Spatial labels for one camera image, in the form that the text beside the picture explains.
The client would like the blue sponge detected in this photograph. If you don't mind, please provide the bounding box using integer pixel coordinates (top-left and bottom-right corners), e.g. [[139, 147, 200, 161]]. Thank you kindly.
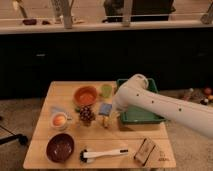
[[99, 103, 112, 116]]

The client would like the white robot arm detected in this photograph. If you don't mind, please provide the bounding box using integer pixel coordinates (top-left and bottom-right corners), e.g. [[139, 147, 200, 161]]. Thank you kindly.
[[112, 74, 213, 138]]

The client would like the green plastic tray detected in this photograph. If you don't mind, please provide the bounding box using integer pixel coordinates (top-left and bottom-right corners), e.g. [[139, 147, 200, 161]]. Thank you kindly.
[[116, 78, 166, 124]]

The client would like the yellow banana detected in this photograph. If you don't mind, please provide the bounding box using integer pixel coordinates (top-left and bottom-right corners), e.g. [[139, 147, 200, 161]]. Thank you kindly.
[[102, 116, 109, 129]]

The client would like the bunch of purple grapes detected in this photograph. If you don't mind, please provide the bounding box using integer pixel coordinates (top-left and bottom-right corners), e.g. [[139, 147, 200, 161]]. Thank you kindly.
[[79, 106, 95, 126]]

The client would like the green cup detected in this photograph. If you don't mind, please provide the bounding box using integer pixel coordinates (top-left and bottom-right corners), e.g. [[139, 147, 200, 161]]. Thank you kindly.
[[101, 84, 112, 98]]

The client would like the orange bowl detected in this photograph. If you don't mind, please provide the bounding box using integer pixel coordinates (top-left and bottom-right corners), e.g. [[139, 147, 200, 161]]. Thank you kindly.
[[73, 86, 98, 106]]

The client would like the light wooden table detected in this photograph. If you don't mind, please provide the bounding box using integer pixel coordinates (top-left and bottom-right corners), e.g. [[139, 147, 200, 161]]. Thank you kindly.
[[23, 81, 176, 170]]

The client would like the brown card box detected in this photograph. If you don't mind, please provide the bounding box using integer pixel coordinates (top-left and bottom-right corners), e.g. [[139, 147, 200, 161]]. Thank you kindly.
[[134, 138, 156, 166]]

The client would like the glass cup with orange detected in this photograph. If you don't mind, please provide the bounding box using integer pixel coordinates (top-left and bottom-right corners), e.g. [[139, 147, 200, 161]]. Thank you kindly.
[[50, 112, 71, 131]]

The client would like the dark red bowl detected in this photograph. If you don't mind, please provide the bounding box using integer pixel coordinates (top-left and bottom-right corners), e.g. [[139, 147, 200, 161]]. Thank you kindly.
[[46, 133, 75, 163]]

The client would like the black chair base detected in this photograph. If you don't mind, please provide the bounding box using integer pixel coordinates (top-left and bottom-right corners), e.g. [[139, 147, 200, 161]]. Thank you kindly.
[[0, 125, 28, 146]]

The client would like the small red bowl on counter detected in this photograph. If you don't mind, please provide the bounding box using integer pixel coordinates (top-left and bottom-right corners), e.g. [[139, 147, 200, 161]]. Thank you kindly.
[[23, 19, 37, 25]]

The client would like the white-handled dish brush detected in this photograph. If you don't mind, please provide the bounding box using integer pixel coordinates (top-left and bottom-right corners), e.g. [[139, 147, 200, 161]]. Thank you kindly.
[[80, 149, 128, 163]]

